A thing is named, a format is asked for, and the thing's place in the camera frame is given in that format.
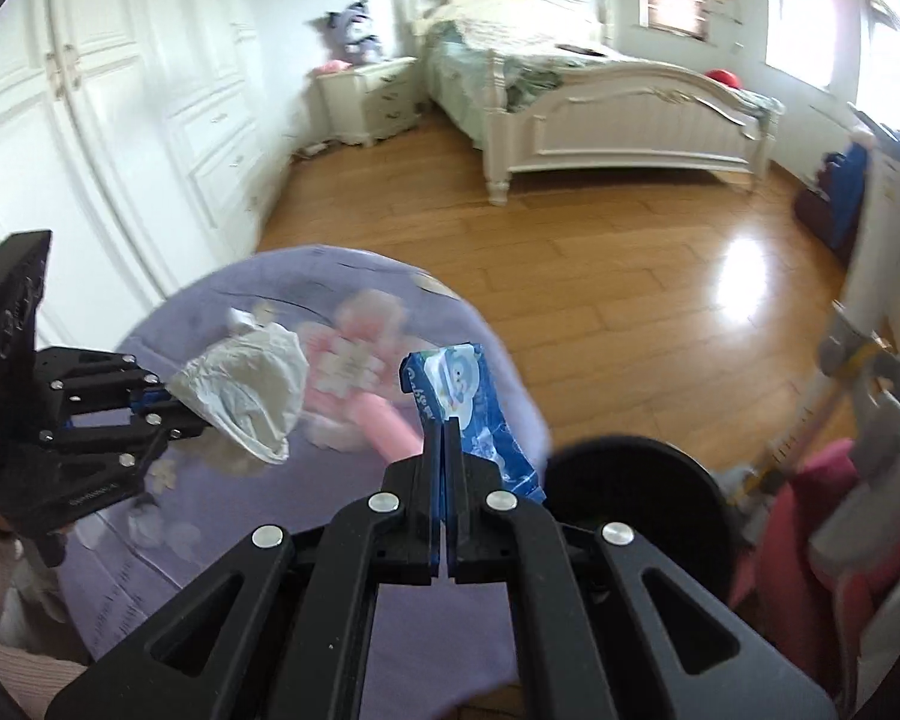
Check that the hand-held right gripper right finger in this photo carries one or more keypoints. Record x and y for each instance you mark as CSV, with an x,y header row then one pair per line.
x,y
461,495

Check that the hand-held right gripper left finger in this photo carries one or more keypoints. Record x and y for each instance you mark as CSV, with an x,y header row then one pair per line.
x,y
431,495

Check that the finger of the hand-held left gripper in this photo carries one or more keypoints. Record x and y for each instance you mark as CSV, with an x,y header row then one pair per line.
x,y
97,382
142,435

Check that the blue snack packet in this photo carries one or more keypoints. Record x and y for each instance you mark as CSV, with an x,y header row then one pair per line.
x,y
457,390

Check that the white plastic bag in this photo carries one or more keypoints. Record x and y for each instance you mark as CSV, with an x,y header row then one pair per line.
x,y
247,382

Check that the black round trash bin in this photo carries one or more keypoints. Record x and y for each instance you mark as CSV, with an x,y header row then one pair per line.
x,y
645,480

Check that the person's left forearm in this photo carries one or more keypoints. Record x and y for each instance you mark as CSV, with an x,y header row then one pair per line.
x,y
7,664

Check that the pink hair roller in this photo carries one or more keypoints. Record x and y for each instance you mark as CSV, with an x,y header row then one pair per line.
x,y
390,427

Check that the purple tablecloth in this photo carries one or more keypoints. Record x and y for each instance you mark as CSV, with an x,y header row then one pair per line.
x,y
270,285

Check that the white wardrobe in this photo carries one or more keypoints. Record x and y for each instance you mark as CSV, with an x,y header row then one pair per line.
x,y
82,105

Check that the pink cloth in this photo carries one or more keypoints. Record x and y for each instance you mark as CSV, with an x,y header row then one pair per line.
x,y
795,555

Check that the white nightstand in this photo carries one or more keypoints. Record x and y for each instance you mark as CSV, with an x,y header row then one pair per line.
x,y
367,101

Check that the small pink toy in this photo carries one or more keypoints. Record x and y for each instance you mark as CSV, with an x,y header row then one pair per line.
x,y
330,67

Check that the white bed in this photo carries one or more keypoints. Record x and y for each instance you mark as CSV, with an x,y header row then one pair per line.
x,y
607,112

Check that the purple plush toy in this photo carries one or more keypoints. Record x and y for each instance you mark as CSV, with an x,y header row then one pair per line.
x,y
354,34

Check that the dark massage chair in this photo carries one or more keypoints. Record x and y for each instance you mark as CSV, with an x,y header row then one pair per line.
x,y
832,195

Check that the red round cushion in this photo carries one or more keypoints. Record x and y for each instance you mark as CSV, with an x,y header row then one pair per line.
x,y
724,79

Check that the white cabinet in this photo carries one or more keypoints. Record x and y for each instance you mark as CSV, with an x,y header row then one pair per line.
x,y
885,225

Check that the bright window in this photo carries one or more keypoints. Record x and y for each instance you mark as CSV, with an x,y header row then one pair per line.
x,y
806,15

